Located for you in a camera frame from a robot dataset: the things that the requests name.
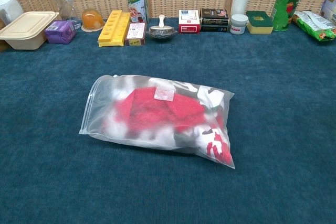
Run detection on frosted plastic zip bag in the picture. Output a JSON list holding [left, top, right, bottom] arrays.
[[78, 74, 236, 169]]

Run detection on orange jelly cup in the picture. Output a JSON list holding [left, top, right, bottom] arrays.
[[80, 8, 106, 33]]

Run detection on maroon box with pink label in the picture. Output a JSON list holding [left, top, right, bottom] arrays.
[[124, 22, 147, 47]]

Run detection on black printed box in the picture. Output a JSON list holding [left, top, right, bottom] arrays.
[[199, 7, 230, 33]]

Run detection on yellow plastic mould tray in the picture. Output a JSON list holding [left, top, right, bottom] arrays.
[[98, 9, 131, 48]]

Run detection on white green cylindrical can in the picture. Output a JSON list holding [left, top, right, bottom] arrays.
[[126, 0, 149, 24]]

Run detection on beige lidded food container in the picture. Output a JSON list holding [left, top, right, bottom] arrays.
[[0, 11, 60, 51]]

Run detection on green white snack bag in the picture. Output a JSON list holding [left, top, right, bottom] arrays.
[[292, 10, 336, 42]]

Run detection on white small jar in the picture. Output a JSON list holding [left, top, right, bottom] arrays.
[[230, 14, 249, 35]]

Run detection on green yellow sponge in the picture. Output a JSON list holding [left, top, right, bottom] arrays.
[[246, 10, 274, 35]]

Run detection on white paper cup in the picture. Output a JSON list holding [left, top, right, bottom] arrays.
[[230, 0, 249, 17]]

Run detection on red white patterned garment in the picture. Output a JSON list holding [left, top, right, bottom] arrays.
[[103, 76, 234, 166]]

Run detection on green chips tube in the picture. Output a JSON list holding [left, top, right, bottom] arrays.
[[272, 0, 313, 32]]

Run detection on white blue rice bag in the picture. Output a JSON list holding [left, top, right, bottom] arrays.
[[319, 0, 336, 24]]

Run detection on blue carpet table cloth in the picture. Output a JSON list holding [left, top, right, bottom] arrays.
[[0, 17, 336, 224]]

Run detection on dark patterned bowl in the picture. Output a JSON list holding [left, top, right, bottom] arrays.
[[147, 25, 177, 42]]

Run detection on purple small box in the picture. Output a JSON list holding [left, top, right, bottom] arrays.
[[44, 20, 77, 45]]

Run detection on red white small box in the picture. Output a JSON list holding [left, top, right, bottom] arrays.
[[178, 9, 201, 34]]

